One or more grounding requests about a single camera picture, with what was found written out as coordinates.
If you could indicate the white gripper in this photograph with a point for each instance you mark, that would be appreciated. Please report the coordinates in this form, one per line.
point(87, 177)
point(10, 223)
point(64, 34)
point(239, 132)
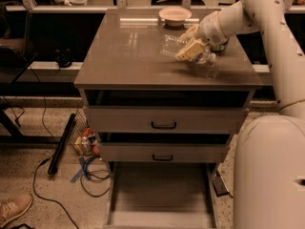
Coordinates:
point(211, 28)

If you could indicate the clear plastic water bottle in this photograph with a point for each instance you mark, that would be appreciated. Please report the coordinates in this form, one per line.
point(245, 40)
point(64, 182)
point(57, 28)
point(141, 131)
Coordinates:
point(171, 45)

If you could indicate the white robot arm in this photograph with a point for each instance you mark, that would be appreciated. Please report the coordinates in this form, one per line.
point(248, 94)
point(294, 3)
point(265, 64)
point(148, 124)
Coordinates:
point(269, 159)

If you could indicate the grey drawer cabinet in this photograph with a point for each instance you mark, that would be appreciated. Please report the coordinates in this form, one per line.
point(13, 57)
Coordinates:
point(125, 68)

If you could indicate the top grey drawer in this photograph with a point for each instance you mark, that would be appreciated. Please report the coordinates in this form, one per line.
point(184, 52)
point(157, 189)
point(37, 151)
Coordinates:
point(165, 120)

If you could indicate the grey drawer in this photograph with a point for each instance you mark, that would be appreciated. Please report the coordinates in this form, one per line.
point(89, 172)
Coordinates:
point(163, 153)
point(165, 120)

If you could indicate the middle grey drawer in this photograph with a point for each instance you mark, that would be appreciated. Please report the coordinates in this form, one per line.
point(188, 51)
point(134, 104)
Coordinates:
point(163, 153)

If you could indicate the bottom open drawer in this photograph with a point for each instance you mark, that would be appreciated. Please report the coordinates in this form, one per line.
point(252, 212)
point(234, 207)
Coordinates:
point(161, 196)

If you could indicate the green soda can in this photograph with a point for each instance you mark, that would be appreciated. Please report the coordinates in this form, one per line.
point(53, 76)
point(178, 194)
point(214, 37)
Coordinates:
point(220, 48)

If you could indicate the white ceramic bowl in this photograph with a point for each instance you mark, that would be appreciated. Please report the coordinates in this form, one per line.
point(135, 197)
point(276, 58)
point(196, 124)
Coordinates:
point(174, 16)

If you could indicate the black headset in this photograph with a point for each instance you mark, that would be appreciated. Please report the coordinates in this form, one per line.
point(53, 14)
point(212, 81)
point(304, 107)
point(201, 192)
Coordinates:
point(63, 58)

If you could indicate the black power adapter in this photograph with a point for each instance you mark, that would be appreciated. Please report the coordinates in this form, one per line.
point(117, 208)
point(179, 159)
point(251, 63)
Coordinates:
point(220, 186)

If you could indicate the dark office chair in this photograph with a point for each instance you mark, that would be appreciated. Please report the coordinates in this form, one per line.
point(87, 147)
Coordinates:
point(16, 54)

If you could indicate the black bar on floor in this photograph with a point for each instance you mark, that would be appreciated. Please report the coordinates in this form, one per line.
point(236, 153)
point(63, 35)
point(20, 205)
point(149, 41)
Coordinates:
point(60, 147)

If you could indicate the tan shoe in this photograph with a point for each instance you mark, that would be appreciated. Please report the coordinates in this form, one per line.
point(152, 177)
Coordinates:
point(12, 209)

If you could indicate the wire basket with items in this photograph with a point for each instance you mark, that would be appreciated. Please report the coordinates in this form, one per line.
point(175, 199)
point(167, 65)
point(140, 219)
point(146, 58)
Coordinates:
point(82, 138)

